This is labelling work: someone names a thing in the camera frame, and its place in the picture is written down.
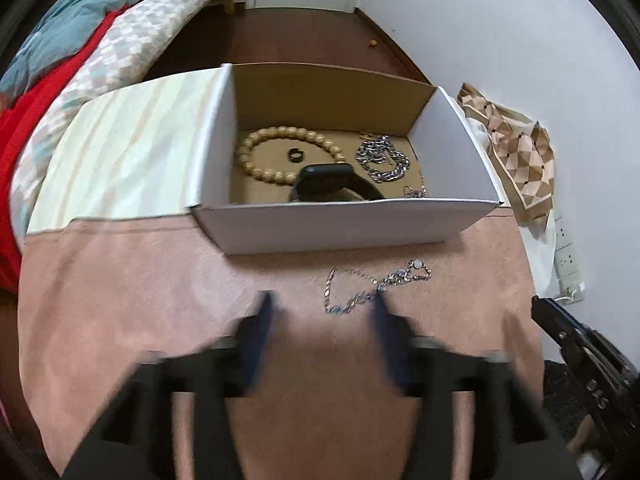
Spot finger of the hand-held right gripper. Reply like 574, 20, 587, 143
531, 296, 598, 366

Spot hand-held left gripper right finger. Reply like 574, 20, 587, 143
370, 294, 583, 480

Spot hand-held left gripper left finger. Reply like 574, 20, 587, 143
62, 290, 281, 480

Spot thin silver pendant necklace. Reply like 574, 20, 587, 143
324, 258, 433, 316

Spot white cardboard box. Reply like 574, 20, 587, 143
187, 62, 502, 256

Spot thick silver chain bracelet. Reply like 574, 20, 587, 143
356, 134, 411, 183

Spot black band bracelet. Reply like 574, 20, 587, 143
289, 162, 386, 203

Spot wooden bead bracelet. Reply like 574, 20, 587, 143
237, 126, 344, 186

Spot pink striped table cloth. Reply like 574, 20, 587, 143
17, 67, 547, 480

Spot beige checkered scarf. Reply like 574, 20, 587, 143
457, 82, 556, 223

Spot checkered quilt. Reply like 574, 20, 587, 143
10, 0, 240, 233

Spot teal blanket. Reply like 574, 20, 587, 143
0, 0, 161, 96

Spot white wall sockets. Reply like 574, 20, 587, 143
552, 217, 587, 303

